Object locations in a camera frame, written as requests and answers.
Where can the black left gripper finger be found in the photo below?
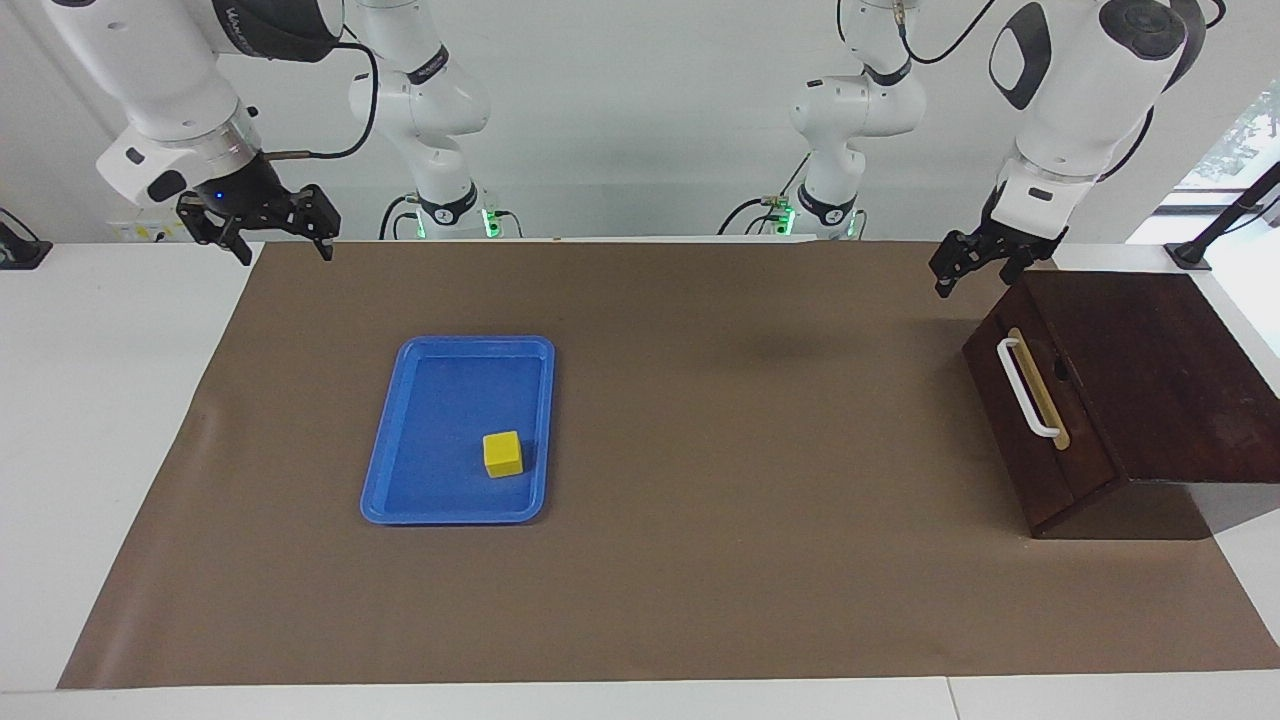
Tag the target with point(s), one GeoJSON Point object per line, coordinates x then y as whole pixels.
{"type": "Point", "coordinates": [958, 260]}
{"type": "Point", "coordinates": [1022, 268]}

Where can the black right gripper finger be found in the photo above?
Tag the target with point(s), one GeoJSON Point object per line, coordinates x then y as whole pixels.
{"type": "Point", "coordinates": [215, 225]}
{"type": "Point", "coordinates": [318, 212]}

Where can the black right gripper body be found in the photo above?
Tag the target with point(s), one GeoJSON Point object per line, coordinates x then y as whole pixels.
{"type": "Point", "coordinates": [245, 190]}

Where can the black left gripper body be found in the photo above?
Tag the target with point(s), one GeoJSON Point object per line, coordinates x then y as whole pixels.
{"type": "Point", "coordinates": [1015, 230]}

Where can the yellow cube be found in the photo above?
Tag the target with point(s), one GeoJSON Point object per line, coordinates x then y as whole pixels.
{"type": "Point", "coordinates": [503, 455]}

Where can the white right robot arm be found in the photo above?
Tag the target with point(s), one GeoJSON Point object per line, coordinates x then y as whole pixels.
{"type": "Point", "coordinates": [160, 60]}

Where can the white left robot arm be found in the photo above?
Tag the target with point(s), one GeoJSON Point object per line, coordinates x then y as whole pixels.
{"type": "Point", "coordinates": [1070, 100]}

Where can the dark wooden cabinet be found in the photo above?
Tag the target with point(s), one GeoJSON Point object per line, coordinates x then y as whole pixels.
{"type": "Point", "coordinates": [1180, 380]}

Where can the window pane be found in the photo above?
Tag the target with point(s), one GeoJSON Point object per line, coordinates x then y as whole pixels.
{"type": "Point", "coordinates": [1245, 140]}

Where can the blue plastic tray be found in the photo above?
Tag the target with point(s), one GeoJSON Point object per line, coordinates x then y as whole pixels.
{"type": "Point", "coordinates": [440, 440]}

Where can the brown table mat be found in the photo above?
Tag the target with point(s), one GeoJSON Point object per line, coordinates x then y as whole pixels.
{"type": "Point", "coordinates": [700, 500]}

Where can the white wall socket box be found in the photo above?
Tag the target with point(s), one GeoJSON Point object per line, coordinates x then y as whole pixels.
{"type": "Point", "coordinates": [130, 232]}

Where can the black table mount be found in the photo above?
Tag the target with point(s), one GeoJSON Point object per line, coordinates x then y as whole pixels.
{"type": "Point", "coordinates": [20, 255]}

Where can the black camera stand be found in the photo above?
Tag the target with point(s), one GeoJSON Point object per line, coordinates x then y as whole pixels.
{"type": "Point", "coordinates": [1225, 215]}

